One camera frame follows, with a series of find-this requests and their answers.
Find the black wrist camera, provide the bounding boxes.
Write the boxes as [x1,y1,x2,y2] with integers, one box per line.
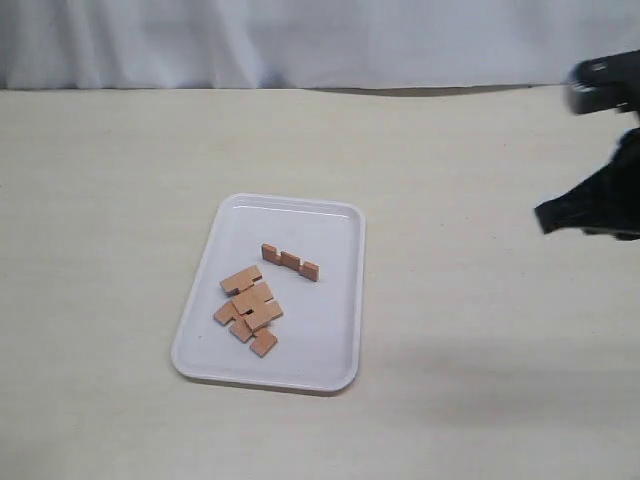
[565,50,639,115]

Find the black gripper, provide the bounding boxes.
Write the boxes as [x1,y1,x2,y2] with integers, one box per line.
[534,128,639,240]

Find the white backdrop curtain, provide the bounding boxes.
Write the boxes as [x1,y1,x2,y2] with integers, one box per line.
[1,1,639,89]

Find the wooden notched piece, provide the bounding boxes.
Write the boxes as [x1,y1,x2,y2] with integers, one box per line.
[220,265,263,296]
[213,300,278,358]
[261,243,319,282]
[231,282,283,332]

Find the white plastic tray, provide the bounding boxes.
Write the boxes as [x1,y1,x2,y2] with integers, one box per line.
[171,193,366,394]

